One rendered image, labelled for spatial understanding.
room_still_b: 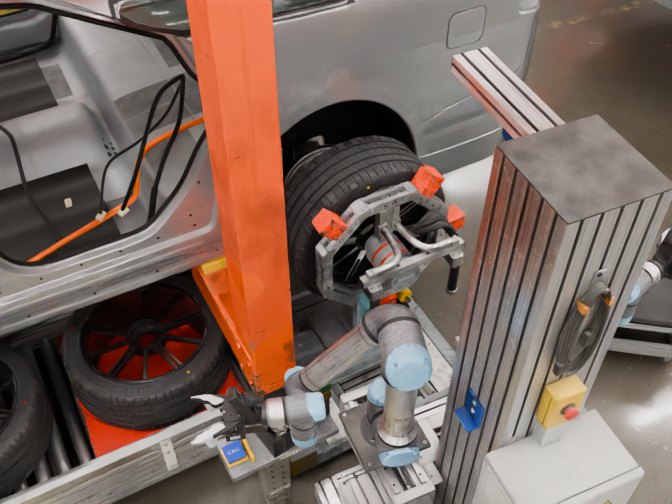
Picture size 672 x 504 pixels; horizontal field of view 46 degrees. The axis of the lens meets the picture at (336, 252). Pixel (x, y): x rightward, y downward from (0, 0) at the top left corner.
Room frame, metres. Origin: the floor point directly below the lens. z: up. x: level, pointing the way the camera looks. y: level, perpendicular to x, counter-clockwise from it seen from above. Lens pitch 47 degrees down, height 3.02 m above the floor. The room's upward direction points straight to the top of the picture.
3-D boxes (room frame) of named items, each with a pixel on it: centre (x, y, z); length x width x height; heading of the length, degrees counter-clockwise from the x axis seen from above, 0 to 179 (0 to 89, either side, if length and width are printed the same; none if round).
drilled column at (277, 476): (1.47, 0.24, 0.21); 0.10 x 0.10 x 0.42; 28
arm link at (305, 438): (1.14, 0.09, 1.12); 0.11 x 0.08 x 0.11; 9
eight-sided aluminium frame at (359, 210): (2.06, -0.18, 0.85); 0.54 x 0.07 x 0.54; 118
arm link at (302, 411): (1.12, 0.09, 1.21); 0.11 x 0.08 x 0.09; 99
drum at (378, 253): (2.00, -0.21, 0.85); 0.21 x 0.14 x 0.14; 28
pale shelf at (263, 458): (1.48, 0.22, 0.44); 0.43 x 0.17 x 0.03; 118
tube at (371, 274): (1.91, -0.15, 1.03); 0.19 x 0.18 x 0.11; 28
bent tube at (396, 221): (2.00, -0.32, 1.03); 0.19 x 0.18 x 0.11; 28
